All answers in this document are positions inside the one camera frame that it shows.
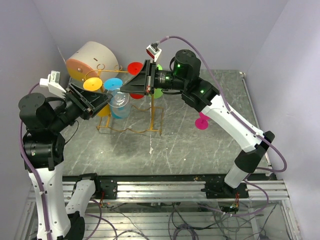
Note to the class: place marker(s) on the white cylindrical container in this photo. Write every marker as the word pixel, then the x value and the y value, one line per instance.
pixel 92 56

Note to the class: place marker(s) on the red plastic wine glass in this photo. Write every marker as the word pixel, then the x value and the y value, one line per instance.
pixel 134 68

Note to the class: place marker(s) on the yellow plastic wine glass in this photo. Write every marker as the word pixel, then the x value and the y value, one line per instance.
pixel 95 84

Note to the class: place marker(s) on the blue plastic wine glass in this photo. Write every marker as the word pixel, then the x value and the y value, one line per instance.
pixel 113 83

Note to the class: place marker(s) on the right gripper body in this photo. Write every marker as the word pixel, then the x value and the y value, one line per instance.
pixel 163 79

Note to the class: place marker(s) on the green plastic wine glass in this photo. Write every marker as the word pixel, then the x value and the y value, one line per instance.
pixel 158 91

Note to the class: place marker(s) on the clear wine glass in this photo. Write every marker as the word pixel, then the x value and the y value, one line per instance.
pixel 120 103

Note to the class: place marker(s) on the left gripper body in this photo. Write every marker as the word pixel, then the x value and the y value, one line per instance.
pixel 73 107

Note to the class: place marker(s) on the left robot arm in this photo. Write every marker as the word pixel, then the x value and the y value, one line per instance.
pixel 42 149

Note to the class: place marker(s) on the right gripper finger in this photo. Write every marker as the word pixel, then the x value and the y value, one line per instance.
pixel 141 78
pixel 134 88

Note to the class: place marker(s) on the pink plastic wine glass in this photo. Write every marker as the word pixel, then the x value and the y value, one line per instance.
pixel 202 122

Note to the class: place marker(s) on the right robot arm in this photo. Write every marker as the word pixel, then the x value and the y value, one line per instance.
pixel 206 99

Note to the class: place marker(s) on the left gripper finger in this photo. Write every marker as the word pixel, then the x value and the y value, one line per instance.
pixel 98 103
pixel 89 97

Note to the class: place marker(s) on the gold wire wine glass rack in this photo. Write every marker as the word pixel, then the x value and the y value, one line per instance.
pixel 156 113

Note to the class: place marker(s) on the aluminium mounting rail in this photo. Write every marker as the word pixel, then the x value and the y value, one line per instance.
pixel 114 191

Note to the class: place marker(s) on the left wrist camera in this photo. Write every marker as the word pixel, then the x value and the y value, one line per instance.
pixel 52 82

